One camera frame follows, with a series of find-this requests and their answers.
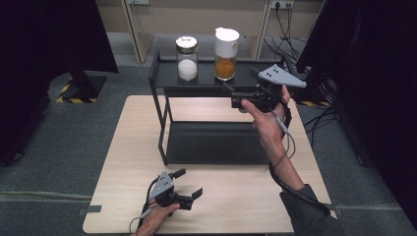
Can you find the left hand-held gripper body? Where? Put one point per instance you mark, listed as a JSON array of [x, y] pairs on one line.
[[162, 185]]

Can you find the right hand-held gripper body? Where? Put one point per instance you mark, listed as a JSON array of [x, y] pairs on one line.
[[278, 76]]

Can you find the black stand base striped tape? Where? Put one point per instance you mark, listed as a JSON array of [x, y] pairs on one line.
[[311, 95], [82, 87]]

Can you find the light wooden furniture frame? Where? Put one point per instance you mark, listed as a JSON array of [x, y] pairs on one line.
[[141, 32]]

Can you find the white wall power socket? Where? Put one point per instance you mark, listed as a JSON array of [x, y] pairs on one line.
[[282, 4]]

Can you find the black curtain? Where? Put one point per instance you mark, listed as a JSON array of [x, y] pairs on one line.
[[377, 82], [39, 49]]

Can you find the black metal two-tier rack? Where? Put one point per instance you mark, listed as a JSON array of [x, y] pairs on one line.
[[216, 141]]

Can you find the person's right hand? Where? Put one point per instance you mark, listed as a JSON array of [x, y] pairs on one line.
[[270, 126]]

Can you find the glass jar with silver lid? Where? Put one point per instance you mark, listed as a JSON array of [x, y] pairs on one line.
[[187, 70]]

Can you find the person's left hand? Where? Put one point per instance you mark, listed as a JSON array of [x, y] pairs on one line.
[[157, 218]]

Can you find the orange powder jar white lid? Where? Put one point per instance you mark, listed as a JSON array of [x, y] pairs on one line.
[[226, 46]]

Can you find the grey floor tape strip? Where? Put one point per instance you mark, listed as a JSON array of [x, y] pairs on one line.
[[90, 209], [337, 207]]

